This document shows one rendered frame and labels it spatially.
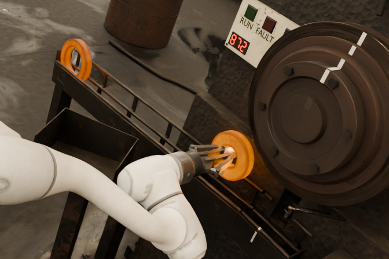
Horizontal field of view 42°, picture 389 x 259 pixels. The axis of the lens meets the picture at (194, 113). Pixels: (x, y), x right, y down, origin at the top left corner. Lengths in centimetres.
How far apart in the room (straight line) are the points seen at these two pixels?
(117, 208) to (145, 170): 22
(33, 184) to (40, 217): 149
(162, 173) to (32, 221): 113
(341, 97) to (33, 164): 69
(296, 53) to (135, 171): 50
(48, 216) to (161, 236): 124
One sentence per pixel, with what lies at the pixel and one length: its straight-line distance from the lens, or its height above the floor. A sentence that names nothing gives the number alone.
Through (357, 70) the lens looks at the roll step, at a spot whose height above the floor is 127.
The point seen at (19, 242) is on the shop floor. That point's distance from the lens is 221.
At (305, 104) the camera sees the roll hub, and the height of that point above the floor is 116.
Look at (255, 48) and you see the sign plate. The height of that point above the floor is 111.
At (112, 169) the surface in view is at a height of 61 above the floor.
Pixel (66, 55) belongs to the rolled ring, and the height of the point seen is 65.
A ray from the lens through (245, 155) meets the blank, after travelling 148.
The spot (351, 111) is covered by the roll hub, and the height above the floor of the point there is 120.
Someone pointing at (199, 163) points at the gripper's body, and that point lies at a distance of 138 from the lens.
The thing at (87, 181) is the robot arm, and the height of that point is 98.
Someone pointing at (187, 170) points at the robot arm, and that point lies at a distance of 134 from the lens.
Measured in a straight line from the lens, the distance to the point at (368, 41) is 125.
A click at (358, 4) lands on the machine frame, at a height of 137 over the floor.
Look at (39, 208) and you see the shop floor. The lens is 237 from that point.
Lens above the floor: 159
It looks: 27 degrees down
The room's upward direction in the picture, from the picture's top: 22 degrees clockwise
